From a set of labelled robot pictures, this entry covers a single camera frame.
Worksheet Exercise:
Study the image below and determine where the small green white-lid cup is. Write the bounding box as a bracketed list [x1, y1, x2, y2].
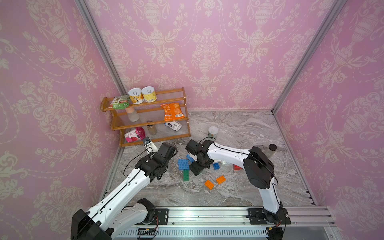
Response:
[208, 126, 219, 139]

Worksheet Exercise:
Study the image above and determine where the orange lego brick front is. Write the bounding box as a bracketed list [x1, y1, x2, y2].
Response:
[204, 180, 215, 191]

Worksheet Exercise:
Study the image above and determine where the green snack packet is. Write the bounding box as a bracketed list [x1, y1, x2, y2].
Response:
[108, 95, 130, 110]

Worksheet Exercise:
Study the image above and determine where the light blue large lego brick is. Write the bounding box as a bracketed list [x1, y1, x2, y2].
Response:
[178, 159, 190, 171]

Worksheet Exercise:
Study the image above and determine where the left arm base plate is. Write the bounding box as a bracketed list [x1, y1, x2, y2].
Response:
[151, 208, 169, 225]

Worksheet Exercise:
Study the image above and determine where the orange-label white can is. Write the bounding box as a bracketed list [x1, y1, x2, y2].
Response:
[128, 88, 145, 105]

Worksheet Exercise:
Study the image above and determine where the white blueberry yogurt bottle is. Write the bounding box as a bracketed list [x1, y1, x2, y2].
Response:
[165, 121, 183, 132]

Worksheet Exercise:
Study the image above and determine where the orange chips bag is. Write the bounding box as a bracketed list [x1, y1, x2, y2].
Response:
[161, 103, 185, 122]

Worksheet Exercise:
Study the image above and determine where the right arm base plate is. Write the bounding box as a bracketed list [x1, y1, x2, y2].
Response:
[246, 208, 292, 225]

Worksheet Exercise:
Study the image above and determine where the pink strawberry drink cup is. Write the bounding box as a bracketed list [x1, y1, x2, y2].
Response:
[124, 127, 146, 143]

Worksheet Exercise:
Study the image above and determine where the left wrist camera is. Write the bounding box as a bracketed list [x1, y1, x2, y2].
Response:
[143, 137, 159, 154]

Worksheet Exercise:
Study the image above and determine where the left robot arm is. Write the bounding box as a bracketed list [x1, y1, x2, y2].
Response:
[70, 143, 178, 240]

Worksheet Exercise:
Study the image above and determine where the brown spice jar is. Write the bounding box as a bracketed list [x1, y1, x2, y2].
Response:
[147, 125, 158, 135]

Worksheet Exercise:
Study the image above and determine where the blue lego brick front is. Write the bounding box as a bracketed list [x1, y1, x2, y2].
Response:
[213, 163, 220, 170]

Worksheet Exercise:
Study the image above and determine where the wooden three-tier shelf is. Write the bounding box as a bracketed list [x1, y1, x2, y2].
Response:
[100, 88, 191, 148]

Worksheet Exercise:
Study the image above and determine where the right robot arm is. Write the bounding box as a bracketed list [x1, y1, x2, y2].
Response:
[186, 140, 287, 225]

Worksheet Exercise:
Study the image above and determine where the orange lego brick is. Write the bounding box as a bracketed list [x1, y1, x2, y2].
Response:
[216, 176, 226, 185]
[204, 180, 215, 191]

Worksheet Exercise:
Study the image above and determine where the aluminium mounting rail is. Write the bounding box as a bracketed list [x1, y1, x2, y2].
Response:
[114, 207, 342, 240]

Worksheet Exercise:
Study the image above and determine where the green lego brick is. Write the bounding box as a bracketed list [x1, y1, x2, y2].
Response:
[183, 170, 190, 182]

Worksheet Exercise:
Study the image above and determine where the yellow-label white can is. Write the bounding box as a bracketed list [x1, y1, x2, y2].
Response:
[142, 86, 157, 103]

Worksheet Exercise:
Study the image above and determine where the light blue small lego brick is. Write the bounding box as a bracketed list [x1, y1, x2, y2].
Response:
[186, 154, 195, 164]

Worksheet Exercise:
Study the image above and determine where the red lego brick front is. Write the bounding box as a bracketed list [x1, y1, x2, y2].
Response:
[233, 165, 243, 171]

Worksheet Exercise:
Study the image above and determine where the black-lid grey jar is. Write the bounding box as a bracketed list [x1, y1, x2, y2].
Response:
[265, 144, 277, 159]

